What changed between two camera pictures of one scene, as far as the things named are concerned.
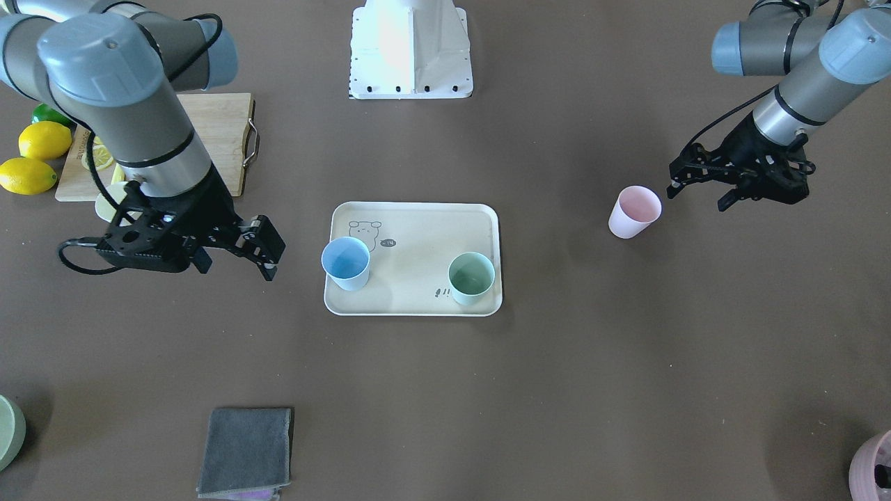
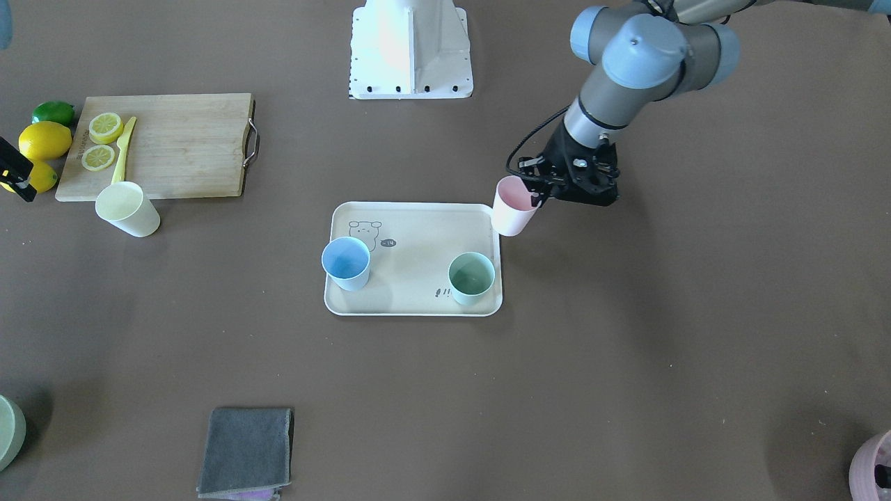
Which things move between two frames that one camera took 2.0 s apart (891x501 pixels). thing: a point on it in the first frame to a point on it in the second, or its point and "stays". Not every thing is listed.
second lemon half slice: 101,158 stays
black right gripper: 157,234 to 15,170
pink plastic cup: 635,208 to 512,206
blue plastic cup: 346,261 stays
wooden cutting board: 221,123 stays
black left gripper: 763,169 to 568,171
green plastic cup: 470,275 stays
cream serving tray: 411,246 stays
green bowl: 12,428 stays
